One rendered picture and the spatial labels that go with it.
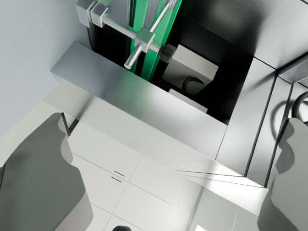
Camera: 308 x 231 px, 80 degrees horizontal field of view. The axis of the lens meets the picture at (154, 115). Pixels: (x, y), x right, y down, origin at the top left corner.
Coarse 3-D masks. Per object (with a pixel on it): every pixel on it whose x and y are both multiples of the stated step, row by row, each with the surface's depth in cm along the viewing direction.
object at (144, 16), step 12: (144, 0) 38; (156, 0) 37; (144, 12) 41; (156, 12) 39; (168, 12) 38; (144, 24) 44; (156, 36) 45; (132, 48) 54; (144, 60) 57; (132, 72) 68; (144, 72) 64
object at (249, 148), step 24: (240, 72) 65; (264, 72) 60; (216, 96) 77; (240, 96) 56; (264, 96) 58; (288, 96) 60; (240, 120) 54; (264, 120) 56; (240, 144) 52; (264, 144) 54; (192, 168) 76; (216, 168) 56; (240, 168) 50; (264, 168) 52; (216, 192) 113; (240, 192) 74; (264, 192) 55
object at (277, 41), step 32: (192, 0) 54; (224, 0) 50; (256, 0) 46; (288, 0) 43; (192, 32) 64; (224, 32) 58; (256, 32) 53; (288, 32) 49; (160, 64) 90; (224, 64) 71; (288, 64) 58
